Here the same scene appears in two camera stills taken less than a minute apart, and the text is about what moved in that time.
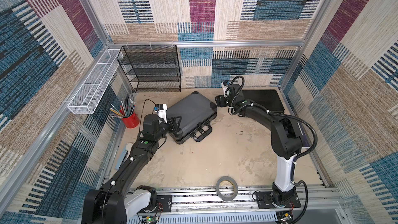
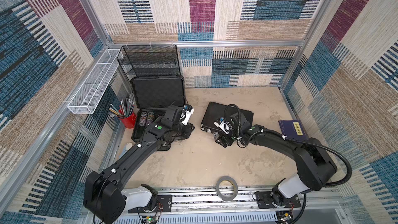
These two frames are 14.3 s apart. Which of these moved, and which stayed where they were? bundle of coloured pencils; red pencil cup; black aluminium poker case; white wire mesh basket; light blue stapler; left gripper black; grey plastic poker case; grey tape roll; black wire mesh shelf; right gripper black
Moved: right gripper black; left gripper black; black aluminium poker case; grey plastic poker case
Stayed: red pencil cup; light blue stapler; bundle of coloured pencils; black wire mesh shelf; grey tape roll; white wire mesh basket
